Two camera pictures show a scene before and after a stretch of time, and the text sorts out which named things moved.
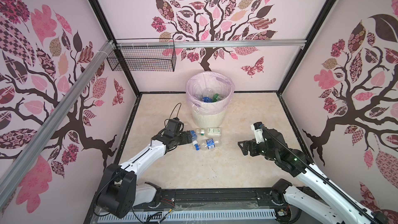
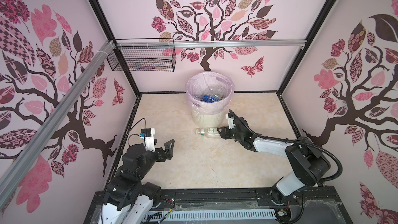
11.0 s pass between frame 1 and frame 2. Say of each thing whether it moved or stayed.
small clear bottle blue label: moved
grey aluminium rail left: stayed
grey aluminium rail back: stayed
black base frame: stayed
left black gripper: moved
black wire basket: stayed
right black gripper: moved
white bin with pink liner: stayed
